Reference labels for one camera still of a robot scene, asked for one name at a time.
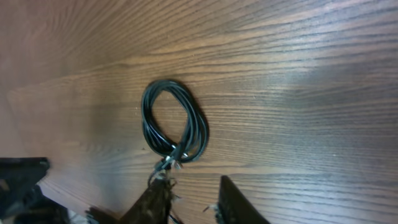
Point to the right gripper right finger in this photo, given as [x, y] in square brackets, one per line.
[233, 207]

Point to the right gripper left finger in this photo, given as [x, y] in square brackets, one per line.
[153, 206]

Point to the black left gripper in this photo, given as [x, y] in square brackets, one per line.
[22, 200]

